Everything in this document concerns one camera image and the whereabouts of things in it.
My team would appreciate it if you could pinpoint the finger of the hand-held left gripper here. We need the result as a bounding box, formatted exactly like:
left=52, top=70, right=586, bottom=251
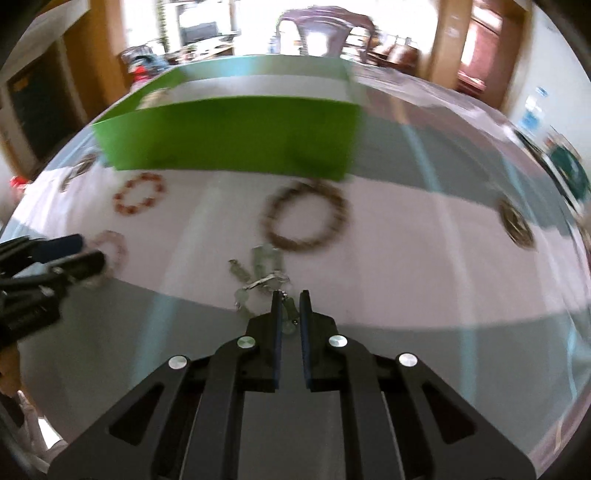
left=0, top=234, right=86, bottom=278
left=0, top=250, right=107, bottom=301

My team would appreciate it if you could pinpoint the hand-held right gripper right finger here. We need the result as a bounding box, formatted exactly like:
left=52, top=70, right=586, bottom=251
left=299, top=290, right=539, bottom=480

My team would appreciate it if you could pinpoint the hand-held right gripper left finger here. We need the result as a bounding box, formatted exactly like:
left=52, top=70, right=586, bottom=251
left=48, top=290, right=284, bottom=480

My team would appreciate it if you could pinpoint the pale pink bead bracelet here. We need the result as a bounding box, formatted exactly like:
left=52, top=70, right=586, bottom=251
left=89, top=230, right=128, bottom=278

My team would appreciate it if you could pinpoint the red bead bracelet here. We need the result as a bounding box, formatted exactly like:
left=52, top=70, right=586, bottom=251
left=113, top=172, right=167, bottom=216

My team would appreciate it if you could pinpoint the green jade bracelet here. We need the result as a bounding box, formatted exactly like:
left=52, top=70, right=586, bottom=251
left=228, top=244, right=297, bottom=334

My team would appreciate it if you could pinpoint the brown bead bracelet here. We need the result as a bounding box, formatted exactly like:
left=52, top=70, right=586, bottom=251
left=260, top=179, right=350, bottom=253

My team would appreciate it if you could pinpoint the green cardboard box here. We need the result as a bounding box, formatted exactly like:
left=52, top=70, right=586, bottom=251
left=92, top=55, right=366, bottom=183

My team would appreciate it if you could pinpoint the dark entrance door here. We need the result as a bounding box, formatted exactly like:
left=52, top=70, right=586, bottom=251
left=7, top=44, right=88, bottom=158

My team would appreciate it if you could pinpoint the pile of clothes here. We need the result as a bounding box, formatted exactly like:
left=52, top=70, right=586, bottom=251
left=117, top=46, right=162, bottom=88

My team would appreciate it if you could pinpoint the flat screen television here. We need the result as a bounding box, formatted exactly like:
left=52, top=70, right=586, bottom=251
left=179, top=21, right=219, bottom=47

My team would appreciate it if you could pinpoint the carved wooden chair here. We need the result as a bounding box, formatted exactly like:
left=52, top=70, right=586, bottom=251
left=276, top=6, right=376, bottom=63

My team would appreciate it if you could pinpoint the plastic water bottle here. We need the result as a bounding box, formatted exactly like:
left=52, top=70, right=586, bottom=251
left=518, top=87, right=551, bottom=134

